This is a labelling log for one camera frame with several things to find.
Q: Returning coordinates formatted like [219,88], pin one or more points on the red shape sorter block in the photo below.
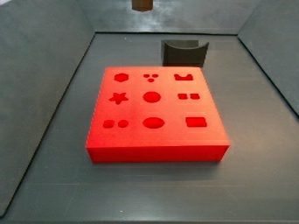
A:
[155,116]

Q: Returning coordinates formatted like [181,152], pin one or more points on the dark grey curved holder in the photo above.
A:
[183,53]

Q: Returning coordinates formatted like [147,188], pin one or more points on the brown hexagon peg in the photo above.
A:
[141,5]

